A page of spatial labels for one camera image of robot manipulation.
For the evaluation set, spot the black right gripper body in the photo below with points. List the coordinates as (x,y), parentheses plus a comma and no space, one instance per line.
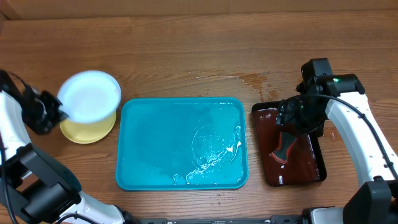
(292,123)

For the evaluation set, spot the black tray with water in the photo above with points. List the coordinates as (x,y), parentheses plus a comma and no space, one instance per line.
(305,163)

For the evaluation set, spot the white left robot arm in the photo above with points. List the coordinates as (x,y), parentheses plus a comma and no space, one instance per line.
(37,188)

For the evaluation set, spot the orange green sponge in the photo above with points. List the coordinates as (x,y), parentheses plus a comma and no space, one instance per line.
(286,142)

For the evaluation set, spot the yellow plate with sauce swirl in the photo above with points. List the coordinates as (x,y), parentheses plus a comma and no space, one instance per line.
(88,133)

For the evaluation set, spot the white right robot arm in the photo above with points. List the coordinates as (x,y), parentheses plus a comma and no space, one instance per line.
(342,100)

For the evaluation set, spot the teal plastic tray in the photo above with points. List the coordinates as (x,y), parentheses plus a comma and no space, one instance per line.
(182,144)

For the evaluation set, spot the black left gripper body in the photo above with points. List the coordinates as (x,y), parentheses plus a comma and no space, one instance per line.
(40,112)

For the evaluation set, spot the light blue plate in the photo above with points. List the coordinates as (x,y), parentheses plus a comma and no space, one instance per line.
(90,96)

